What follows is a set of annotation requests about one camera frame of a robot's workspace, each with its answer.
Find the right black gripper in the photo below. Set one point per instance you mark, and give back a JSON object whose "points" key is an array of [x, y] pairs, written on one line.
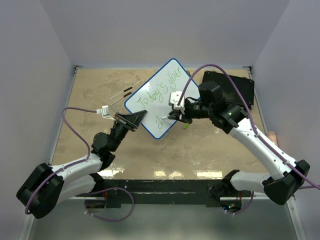
{"points": [[175, 114]]}

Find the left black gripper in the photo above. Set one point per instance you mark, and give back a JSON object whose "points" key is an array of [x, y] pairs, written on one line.
{"points": [[133, 120]]}

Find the blue framed whiteboard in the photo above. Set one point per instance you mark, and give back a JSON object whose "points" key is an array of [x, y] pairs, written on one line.
{"points": [[153, 96]]}

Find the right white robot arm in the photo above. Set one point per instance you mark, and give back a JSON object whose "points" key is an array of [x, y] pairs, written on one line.
{"points": [[284, 174]]}

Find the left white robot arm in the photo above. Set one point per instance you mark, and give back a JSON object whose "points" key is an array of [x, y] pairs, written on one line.
{"points": [[48, 185]]}

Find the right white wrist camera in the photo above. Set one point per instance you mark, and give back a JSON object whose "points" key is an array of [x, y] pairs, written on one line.
{"points": [[177, 101]]}

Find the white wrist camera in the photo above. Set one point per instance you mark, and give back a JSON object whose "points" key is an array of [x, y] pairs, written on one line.
{"points": [[104, 112], [177, 101]]}

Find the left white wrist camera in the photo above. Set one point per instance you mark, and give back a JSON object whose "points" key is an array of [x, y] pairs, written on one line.
{"points": [[104, 112]]}

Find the wire whiteboard stand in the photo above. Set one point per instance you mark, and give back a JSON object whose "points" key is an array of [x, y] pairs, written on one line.
{"points": [[121, 95]]}

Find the black base frame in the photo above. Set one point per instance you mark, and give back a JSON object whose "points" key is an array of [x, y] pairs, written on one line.
{"points": [[169, 192]]}

